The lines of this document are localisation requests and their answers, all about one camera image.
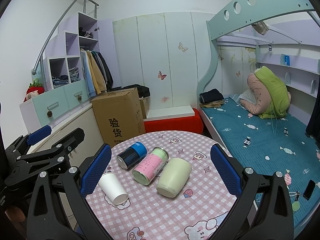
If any pale green cup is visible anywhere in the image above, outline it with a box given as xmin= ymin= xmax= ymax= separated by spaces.
xmin=156 ymin=158 xmax=192 ymax=198

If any white paper cup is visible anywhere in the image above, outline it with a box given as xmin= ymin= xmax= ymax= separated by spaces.
xmin=98 ymin=172 xmax=129 ymax=205

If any red strawberry plush toy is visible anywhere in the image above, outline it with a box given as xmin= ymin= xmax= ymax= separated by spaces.
xmin=24 ymin=78 xmax=45 ymax=102

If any white low cabinet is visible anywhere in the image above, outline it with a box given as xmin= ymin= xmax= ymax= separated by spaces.
xmin=29 ymin=104 xmax=104 ymax=166

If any black smartphone on bed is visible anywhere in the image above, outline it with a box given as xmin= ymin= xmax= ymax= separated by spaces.
xmin=303 ymin=180 xmax=316 ymax=200

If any teal candy print bedsheet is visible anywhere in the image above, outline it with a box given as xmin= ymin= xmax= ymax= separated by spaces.
xmin=202 ymin=98 xmax=319 ymax=228

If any dark blue can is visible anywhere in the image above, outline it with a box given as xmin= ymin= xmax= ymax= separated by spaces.
xmin=116 ymin=142 xmax=147 ymax=170

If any pink green can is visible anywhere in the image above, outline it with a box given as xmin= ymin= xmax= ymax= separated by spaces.
xmin=132 ymin=147 xmax=169 ymax=186

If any grey metal handrail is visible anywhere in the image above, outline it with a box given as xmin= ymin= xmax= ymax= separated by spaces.
xmin=31 ymin=0 xmax=100 ymax=75

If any hanging clothes row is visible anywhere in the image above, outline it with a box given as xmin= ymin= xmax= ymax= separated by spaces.
xmin=80 ymin=49 xmax=113 ymax=98

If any brown cardboard box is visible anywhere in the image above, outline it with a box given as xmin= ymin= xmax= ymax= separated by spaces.
xmin=91 ymin=88 xmax=145 ymax=147

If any purple stair shelf cabinet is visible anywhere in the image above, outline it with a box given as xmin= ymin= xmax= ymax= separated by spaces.
xmin=20 ymin=12 xmax=121 ymax=133

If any pink green rolled quilt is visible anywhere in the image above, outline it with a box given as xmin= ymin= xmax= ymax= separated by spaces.
xmin=239 ymin=66 xmax=291 ymax=119

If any small cardboard box with clothes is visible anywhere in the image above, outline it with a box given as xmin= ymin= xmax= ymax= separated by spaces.
xmin=131 ymin=84 xmax=151 ymax=119

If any white pillow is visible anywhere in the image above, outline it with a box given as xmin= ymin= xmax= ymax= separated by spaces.
xmin=239 ymin=89 xmax=257 ymax=105

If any folded dark clothes stack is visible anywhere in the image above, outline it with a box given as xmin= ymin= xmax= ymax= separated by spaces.
xmin=199 ymin=88 xmax=224 ymax=108

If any red bench with white top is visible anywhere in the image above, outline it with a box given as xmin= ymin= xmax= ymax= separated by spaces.
xmin=144 ymin=108 xmax=204 ymax=134

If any blue box on shelf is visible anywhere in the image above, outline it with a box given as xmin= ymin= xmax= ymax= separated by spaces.
xmin=280 ymin=54 xmax=291 ymax=66

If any light green bunk bed frame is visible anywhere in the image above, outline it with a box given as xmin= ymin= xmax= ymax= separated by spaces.
xmin=196 ymin=0 xmax=320 ymax=238

